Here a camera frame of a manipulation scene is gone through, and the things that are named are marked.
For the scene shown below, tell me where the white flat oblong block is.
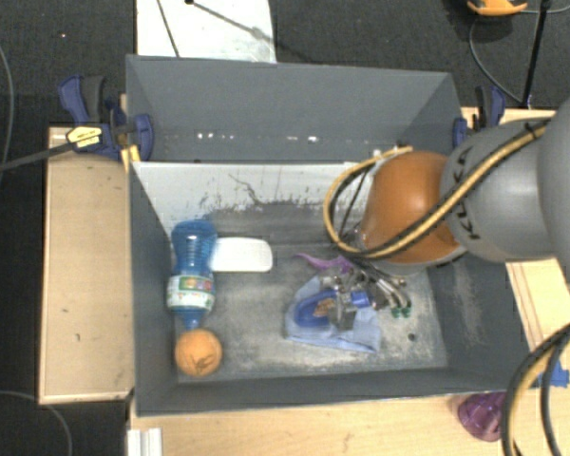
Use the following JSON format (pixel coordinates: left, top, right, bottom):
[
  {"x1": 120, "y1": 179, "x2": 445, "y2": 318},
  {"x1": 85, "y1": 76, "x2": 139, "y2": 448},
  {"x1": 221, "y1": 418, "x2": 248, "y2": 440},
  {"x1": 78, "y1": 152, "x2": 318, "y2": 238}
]
[{"x1": 211, "y1": 236, "x2": 274, "y2": 274}]

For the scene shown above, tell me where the blue plastic bottle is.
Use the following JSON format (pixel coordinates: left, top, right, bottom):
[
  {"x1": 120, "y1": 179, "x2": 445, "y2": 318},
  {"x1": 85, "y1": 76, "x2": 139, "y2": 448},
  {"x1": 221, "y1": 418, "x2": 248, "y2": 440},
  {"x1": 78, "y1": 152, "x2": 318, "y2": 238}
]
[{"x1": 165, "y1": 219, "x2": 219, "y2": 331}]

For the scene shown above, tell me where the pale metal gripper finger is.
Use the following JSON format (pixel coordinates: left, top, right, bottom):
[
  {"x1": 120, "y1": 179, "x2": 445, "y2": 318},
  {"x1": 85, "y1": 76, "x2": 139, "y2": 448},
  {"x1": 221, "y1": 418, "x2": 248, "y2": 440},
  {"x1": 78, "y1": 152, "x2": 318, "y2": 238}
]
[
  {"x1": 319, "y1": 274, "x2": 357, "y2": 303},
  {"x1": 330, "y1": 300, "x2": 358, "y2": 332}
]

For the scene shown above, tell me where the light blue cloth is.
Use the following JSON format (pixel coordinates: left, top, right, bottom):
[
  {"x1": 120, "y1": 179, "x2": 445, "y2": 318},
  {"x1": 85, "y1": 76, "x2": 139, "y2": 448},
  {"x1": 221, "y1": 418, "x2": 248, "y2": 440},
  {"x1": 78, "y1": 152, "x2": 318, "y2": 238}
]
[{"x1": 284, "y1": 275, "x2": 383, "y2": 354}]

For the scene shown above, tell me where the pale wood board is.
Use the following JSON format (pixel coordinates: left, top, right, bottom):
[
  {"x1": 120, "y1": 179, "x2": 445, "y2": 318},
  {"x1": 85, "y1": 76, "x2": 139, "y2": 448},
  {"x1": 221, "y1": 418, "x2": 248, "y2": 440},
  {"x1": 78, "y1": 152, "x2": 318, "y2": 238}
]
[{"x1": 38, "y1": 124, "x2": 137, "y2": 406}]

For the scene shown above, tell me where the purple clear plastic cup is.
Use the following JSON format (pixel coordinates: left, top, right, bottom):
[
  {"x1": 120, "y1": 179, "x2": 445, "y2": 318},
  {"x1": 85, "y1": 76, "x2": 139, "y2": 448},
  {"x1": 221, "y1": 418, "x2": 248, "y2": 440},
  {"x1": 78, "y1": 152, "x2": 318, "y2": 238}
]
[{"x1": 457, "y1": 391, "x2": 509, "y2": 443}]

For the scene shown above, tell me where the orange ball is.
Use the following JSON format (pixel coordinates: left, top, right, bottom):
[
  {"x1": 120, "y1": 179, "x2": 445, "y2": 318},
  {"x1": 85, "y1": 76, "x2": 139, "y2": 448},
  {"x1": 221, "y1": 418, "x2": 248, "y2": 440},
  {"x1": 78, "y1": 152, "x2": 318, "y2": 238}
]
[{"x1": 174, "y1": 328, "x2": 223, "y2": 378}]

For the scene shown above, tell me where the grey metal bin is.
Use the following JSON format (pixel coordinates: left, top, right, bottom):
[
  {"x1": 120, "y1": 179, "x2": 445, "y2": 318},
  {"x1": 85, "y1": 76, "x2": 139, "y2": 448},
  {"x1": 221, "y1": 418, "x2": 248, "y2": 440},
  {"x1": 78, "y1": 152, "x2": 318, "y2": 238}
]
[{"x1": 124, "y1": 53, "x2": 533, "y2": 416}]

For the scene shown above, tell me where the purple toy animal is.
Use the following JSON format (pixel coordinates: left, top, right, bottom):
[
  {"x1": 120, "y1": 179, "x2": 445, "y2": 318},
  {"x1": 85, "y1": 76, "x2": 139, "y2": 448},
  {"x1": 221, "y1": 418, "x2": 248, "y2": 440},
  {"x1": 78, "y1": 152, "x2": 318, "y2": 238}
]
[{"x1": 294, "y1": 252, "x2": 355, "y2": 274}]

